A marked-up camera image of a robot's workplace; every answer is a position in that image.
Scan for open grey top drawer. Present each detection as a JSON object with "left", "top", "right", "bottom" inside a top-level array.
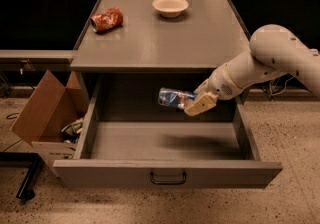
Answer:
[{"left": 54, "top": 75, "right": 282, "bottom": 189}]

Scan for trash in cardboard box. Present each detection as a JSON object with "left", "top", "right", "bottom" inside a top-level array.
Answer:
[{"left": 61, "top": 118, "right": 84, "bottom": 143}]

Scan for grey drawer cabinet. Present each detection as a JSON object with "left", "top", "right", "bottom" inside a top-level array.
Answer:
[{"left": 71, "top": 0, "right": 249, "bottom": 103}]

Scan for white paper bowl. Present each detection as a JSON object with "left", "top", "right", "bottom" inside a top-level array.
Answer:
[{"left": 152, "top": 0, "right": 189, "bottom": 18}]

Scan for black metal stand leg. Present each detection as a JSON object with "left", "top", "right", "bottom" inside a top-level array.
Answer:
[{"left": 0, "top": 152, "right": 43, "bottom": 202}]

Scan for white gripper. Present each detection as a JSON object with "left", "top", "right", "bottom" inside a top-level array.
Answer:
[{"left": 184, "top": 64, "right": 243, "bottom": 116}]

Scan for crushed orange soda can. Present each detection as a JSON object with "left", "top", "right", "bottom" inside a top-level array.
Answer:
[{"left": 90, "top": 7, "right": 123, "bottom": 33}]

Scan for brown cardboard box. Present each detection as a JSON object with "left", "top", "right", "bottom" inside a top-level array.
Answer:
[{"left": 11, "top": 70, "right": 88, "bottom": 176}]

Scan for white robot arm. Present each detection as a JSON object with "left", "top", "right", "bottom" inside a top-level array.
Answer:
[{"left": 184, "top": 24, "right": 320, "bottom": 116}]

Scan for white cables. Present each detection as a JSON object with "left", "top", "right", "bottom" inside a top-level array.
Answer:
[{"left": 266, "top": 76, "right": 296, "bottom": 99}]

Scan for black drawer handle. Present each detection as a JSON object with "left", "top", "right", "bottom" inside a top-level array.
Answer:
[{"left": 149, "top": 172, "right": 187, "bottom": 186}]

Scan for blue redbull can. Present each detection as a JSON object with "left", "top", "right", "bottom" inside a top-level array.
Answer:
[{"left": 158, "top": 88, "right": 196, "bottom": 110}]

